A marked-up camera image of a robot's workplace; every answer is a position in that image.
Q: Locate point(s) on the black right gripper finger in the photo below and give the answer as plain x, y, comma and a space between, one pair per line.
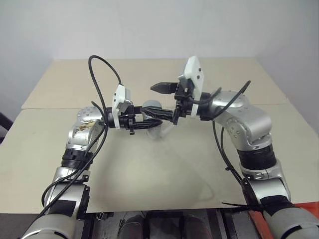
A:
164, 88
176, 117

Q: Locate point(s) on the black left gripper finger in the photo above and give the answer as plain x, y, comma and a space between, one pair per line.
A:
149, 123
159, 112

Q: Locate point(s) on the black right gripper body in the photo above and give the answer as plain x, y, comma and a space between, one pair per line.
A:
183, 99

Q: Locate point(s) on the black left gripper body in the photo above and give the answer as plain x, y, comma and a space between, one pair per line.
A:
127, 122

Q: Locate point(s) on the clear plastic jar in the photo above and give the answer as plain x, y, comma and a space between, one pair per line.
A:
155, 134

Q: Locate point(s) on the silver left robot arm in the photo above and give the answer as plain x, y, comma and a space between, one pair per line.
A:
79, 139

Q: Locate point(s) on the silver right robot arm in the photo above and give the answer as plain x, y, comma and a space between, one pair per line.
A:
251, 119

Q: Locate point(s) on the grey jar lid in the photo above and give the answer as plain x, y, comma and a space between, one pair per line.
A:
152, 103

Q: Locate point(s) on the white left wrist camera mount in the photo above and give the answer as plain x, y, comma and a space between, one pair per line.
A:
119, 95

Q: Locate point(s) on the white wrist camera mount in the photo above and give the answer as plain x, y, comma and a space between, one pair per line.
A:
195, 69
119, 95

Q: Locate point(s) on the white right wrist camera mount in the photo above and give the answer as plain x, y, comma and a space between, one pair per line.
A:
195, 69

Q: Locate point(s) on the black metal frame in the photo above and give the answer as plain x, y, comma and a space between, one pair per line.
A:
164, 224

